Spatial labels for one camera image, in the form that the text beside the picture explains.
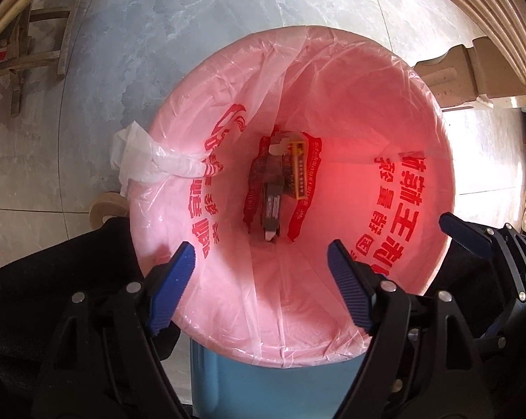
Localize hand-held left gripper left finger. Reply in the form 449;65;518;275
29;241;198;419

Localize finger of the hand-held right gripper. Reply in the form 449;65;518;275
473;312;526;359
439;212;526;310

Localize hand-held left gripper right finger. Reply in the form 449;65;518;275
327;239;497;419

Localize blue plastic trash bin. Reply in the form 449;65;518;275
189;332;371;419

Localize pink printed bin bag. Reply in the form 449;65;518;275
110;24;458;369

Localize beige shoe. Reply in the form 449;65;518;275
89;192;130;230

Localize person's black pants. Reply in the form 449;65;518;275
0;216;526;419

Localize yellow snack packet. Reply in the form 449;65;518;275
285;133;309;201

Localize cream table leg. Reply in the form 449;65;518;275
414;37;526;110

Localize cream round table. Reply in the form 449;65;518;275
0;0;526;86

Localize wooden stool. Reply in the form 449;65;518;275
0;0;82;116

